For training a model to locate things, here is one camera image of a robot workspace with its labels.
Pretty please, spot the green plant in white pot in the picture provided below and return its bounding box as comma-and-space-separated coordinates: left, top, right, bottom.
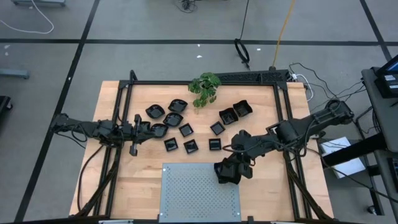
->
187, 72, 222, 109

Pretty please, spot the black aluminium table frame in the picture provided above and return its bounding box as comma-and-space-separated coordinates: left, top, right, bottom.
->
74, 69, 335, 222

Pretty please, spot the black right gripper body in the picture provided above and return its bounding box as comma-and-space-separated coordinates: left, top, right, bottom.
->
231, 154, 254, 180

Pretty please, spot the black cable bundle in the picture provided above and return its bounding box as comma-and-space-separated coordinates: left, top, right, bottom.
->
174, 0, 200, 14

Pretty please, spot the black wavy square plate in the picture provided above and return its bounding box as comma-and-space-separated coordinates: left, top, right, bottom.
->
232, 99, 254, 118
213, 161, 241, 185
218, 107, 239, 126

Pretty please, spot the white floor cable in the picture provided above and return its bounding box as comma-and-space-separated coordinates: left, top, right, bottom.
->
0, 0, 55, 35

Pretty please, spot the black desk crossbar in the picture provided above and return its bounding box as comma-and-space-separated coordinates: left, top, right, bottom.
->
322, 133, 386, 167

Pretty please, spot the black perforated cable tray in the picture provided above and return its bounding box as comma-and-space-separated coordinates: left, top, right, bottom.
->
214, 70, 292, 83

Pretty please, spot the white paper sheet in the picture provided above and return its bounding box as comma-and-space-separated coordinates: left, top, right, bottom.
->
319, 136, 367, 180

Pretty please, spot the grey side desk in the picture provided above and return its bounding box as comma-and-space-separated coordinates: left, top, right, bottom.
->
361, 67, 398, 153

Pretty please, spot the black hanging cable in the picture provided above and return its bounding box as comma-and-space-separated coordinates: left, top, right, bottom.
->
233, 0, 251, 71

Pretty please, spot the white power cable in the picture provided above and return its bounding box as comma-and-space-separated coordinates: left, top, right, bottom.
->
292, 73, 315, 103

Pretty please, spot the black equipment base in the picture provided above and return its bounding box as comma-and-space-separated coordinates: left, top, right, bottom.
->
0, 95, 13, 113

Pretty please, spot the grey perforated metal shelf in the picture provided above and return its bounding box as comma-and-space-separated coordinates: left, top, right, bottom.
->
159, 162, 243, 223

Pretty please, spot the black square mini plate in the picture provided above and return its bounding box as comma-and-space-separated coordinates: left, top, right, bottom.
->
178, 123, 195, 138
164, 137, 179, 152
210, 121, 226, 136
183, 139, 200, 154
208, 138, 223, 152

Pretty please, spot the grey metal table foot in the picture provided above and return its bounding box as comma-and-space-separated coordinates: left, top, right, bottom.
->
0, 68, 30, 80
11, 0, 67, 7

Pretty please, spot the yellow hanging cable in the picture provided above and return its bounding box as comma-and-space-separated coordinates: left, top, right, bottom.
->
272, 0, 296, 68

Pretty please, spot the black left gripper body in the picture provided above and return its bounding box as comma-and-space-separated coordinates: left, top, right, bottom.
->
121, 113, 142, 157

